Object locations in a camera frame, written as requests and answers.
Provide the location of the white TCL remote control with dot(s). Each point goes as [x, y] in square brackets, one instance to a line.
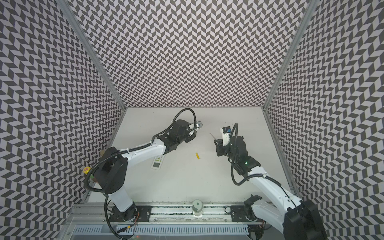
[157, 162]

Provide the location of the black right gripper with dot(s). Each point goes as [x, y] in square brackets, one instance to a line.
[219, 145]

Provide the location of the aluminium front rail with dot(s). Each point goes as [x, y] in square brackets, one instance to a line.
[214, 213]

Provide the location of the aluminium corner post left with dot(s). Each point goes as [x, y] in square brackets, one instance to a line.
[73, 21]

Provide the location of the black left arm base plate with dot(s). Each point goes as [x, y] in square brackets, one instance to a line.
[134, 213]

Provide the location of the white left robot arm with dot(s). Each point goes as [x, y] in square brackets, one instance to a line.
[110, 173]

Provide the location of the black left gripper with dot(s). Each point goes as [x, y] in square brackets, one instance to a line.
[191, 137]

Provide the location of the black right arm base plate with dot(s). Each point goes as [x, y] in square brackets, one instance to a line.
[243, 214]

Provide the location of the aluminium corner post right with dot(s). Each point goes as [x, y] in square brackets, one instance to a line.
[308, 14]

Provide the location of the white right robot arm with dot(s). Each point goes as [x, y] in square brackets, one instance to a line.
[295, 218]

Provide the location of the aluminium corner post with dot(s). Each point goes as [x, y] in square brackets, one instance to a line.
[73, 21]
[308, 14]

